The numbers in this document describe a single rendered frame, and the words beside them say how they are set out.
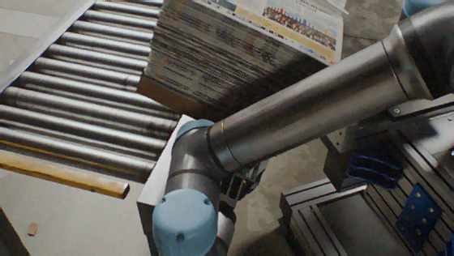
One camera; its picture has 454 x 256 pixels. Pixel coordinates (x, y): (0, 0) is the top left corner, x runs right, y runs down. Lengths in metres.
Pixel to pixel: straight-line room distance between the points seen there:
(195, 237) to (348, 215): 1.14
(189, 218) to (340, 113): 0.21
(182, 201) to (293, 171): 1.46
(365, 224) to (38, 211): 1.27
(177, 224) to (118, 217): 1.34
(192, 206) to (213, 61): 0.28
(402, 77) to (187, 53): 0.35
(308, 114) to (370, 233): 1.09
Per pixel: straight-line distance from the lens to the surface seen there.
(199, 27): 0.69
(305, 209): 1.56
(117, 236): 1.79
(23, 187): 2.07
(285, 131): 0.54
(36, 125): 1.09
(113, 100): 1.10
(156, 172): 0.90
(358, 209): 1.63
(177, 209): 0.52
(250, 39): 0.68
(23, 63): 1.28
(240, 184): 0.68
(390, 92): 0.51
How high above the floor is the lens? 1.49
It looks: 45 degrees down
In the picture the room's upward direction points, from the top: straight up
